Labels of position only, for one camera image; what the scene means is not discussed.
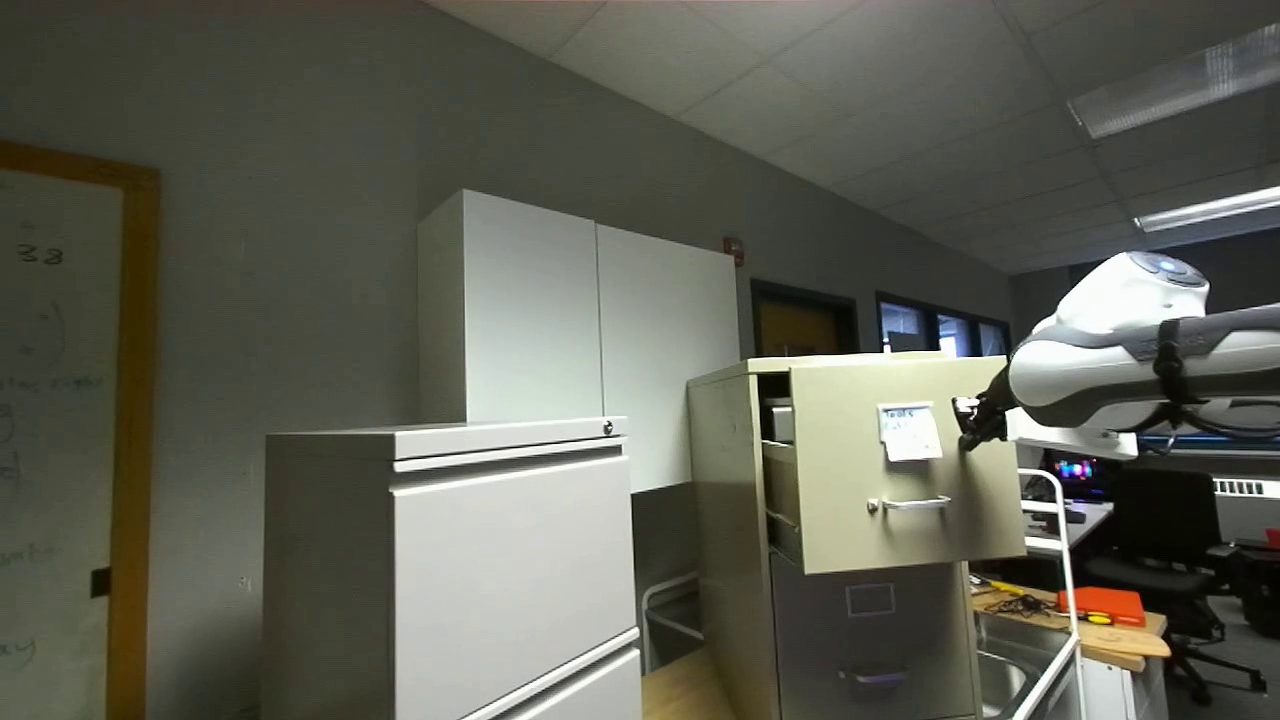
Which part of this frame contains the white lateral filing cabinet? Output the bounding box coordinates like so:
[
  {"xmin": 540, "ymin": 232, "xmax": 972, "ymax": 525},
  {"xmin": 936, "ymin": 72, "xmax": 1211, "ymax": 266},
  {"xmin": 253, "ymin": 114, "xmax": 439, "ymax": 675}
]
[{"xmin": 260, "ymin": 411, "xmax": 649, "ymax": 720}]

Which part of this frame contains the computer monitor with colourful screen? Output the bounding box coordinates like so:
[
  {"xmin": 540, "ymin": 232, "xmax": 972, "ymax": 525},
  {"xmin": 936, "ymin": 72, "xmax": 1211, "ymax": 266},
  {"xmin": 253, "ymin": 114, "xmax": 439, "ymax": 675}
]
[{"xmin": 1045, "ymin": 447, "xmax": 1118, "ymax": 504}]

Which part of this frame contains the black office chair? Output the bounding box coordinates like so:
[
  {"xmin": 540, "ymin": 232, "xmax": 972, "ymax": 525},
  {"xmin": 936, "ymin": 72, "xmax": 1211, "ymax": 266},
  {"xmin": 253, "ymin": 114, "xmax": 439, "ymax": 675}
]
[{"xmin": 1106, "ymin": 461, "xmax": 1273, "ymax": 707}]

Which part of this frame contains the large ceiling light panel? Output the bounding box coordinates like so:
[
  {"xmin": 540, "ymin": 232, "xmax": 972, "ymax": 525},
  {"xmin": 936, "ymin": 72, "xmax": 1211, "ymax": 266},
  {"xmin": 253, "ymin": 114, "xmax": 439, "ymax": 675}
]
[{"xmin": 1064, "ymin": 18, "xmax": 1280, "ymax": 146}]

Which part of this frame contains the dark interior window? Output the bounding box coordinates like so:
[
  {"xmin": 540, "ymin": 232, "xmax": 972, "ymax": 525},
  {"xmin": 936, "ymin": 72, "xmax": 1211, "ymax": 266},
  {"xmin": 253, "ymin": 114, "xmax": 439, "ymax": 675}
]
[{"xmin": 873, "ymin": 287, "xmax": 1015, "ymax": 359}]

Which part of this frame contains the white drawer label card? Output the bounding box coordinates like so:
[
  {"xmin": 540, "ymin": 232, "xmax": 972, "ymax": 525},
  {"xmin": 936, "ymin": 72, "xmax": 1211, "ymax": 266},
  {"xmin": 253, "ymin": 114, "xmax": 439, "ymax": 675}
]
[{"xmin": 873, "ymin": 395, "xmax": 947, "ymax": 468}]

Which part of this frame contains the dark wooden door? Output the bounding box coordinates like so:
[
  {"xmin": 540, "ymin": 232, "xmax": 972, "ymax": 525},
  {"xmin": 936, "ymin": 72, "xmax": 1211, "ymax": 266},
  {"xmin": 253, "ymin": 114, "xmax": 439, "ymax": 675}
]
[{"xmin": 748, "ymin": 277, "xmax": 863, "ymax": 359}]

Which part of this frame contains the narrow ceiling light strip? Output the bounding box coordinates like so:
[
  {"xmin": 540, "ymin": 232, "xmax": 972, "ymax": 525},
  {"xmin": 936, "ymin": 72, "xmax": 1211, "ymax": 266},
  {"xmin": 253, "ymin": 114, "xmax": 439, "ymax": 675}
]
[{"xmin": 1129, "ymin": 181, "xmax": 1280, "ymax": 239}]

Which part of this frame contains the black strap on arm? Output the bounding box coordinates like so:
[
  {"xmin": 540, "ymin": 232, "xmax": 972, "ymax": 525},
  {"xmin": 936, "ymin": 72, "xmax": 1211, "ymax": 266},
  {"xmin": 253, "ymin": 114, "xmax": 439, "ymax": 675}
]
[{"xmin": 1149, "ymin": 317, "xmax": 1196, "ymax": 407}]

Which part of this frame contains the beige filing cabinet drawer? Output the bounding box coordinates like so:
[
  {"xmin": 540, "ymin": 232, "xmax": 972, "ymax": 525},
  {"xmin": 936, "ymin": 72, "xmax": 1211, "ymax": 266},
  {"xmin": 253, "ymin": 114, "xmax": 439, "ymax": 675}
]
[{"xmin": 754, "ymin": 352, "xmax": 1033, "ymax": 580}]

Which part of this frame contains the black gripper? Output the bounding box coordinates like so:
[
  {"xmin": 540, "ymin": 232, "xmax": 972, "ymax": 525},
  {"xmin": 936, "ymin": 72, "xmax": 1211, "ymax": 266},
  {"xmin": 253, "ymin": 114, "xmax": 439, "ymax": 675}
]
[{"xmin": 947, "ymin": 366, "xmax": 1020, "ymax": 456}]

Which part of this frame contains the white metal tube frame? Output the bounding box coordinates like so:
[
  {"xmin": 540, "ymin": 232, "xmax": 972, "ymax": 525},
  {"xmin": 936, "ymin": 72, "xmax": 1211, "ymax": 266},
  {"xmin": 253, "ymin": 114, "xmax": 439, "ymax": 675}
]
[{"xmin": 1008, "ymin": 463, "xmax": 1089, "ymax": 720}]

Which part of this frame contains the tall white storage cabinet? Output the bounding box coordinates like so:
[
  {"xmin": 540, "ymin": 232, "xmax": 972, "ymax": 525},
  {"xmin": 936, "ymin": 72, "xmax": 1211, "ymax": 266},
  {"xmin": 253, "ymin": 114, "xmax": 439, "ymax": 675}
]
[{"xmin": 412, "ymin": 184, "xmax": 743, "ymax": 498}]

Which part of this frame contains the wooden workbench top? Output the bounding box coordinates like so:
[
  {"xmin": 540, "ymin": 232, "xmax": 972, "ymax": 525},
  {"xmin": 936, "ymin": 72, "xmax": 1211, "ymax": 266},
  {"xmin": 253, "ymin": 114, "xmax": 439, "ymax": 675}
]
[{"xmin": 966, "ymin": 571, "xmax": 1174, "ymax": 672}]

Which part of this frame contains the beige filing cabinet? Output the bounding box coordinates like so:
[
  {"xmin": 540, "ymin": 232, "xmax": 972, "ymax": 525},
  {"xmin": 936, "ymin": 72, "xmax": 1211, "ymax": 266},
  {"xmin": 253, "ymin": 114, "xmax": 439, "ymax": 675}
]
[{"xmin": 683, "ymin": 352, "xmax": 1013, "ymax": 720}]

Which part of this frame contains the wood framed whiteboard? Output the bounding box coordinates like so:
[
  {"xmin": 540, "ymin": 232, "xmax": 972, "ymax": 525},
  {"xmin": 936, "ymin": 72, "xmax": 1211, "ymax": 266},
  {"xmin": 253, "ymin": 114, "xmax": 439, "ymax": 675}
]
[{"xmin": 0, "ymin": 136, "xmax": 165, "ymax": 720}]

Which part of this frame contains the grey metal tube rack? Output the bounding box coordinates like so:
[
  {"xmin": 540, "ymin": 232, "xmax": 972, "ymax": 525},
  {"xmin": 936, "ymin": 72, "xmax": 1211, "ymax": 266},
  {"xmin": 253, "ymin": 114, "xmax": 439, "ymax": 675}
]
[{"xmin": 635, "ymin": 567, "xmax": 706, "ymax": 675}]

